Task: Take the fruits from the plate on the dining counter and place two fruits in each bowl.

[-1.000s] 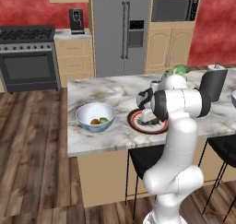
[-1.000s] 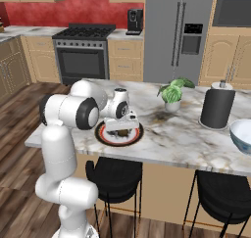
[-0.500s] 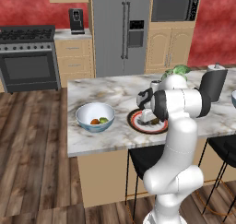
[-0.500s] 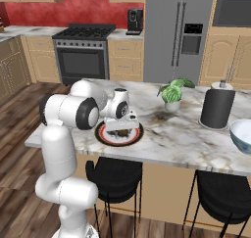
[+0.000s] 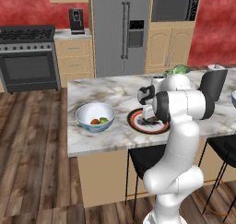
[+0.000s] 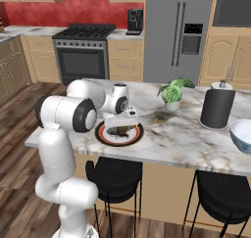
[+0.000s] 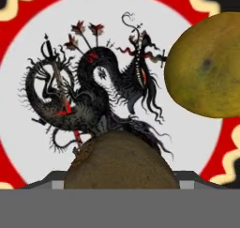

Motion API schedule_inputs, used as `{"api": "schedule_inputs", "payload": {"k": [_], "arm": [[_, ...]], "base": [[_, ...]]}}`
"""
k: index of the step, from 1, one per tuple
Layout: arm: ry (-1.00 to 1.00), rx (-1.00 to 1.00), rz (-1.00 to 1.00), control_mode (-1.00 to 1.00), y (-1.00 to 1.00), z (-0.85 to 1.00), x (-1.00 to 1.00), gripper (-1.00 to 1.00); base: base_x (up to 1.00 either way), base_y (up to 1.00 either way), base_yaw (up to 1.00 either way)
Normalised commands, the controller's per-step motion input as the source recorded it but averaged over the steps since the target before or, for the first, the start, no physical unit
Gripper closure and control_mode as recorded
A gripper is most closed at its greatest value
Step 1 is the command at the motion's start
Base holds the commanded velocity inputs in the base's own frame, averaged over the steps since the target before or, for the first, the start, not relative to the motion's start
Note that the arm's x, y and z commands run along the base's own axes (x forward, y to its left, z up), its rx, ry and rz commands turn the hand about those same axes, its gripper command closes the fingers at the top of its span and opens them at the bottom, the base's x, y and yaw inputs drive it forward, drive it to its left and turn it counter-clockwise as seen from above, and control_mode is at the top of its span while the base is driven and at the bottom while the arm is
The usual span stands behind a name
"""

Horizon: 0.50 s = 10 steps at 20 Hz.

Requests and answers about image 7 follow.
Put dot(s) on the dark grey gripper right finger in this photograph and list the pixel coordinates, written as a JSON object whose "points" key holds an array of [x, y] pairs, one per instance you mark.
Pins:
{"points": [[190, 181]]}

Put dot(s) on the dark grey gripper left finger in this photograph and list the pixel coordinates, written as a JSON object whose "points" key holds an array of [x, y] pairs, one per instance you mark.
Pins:
{"points": [[53, 181]]}

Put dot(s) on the brown kiwi fruit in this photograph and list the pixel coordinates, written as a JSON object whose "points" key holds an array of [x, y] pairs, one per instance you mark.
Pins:
{"points": [[120, 163]]}

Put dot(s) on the red-rimmed white dragon plate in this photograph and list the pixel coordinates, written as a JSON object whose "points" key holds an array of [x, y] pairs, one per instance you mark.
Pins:
{"points": [[37, 138]]}

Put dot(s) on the yellow-green mango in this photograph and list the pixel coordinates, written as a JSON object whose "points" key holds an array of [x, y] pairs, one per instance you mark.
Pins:
{"points": [[206, 69]]}

